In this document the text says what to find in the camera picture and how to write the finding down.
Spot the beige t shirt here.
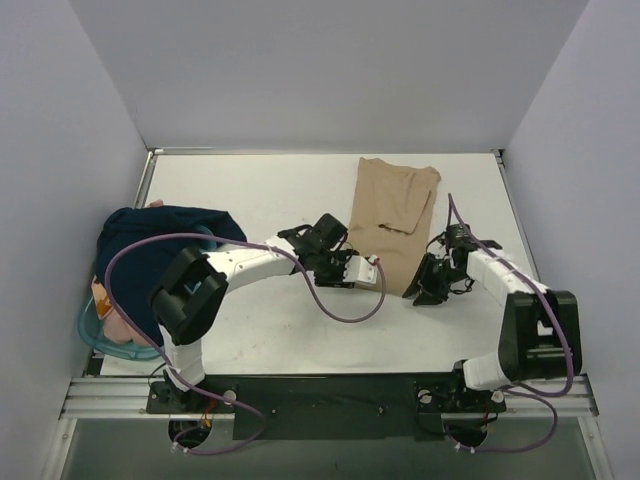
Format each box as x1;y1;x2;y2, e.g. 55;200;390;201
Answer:
348;158;441;296

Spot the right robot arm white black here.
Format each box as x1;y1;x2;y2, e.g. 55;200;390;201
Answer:
403;224;582;409

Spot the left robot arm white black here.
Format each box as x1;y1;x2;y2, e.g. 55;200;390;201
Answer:
149;213;349;412

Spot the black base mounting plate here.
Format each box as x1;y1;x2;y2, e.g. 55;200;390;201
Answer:
146;372;506;441

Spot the navy blue t shirt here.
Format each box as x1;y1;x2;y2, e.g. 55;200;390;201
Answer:
95;205;247;345

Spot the pink patterned t shirt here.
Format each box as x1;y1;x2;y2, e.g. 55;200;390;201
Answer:
89;198;166;347

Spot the teal plastic basket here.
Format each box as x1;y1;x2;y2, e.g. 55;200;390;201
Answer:
78;228;217;361

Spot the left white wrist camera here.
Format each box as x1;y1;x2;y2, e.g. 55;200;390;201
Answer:
343;255;379;286

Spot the aluminium frame rail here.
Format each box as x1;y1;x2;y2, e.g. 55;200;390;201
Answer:
59;372;600;421

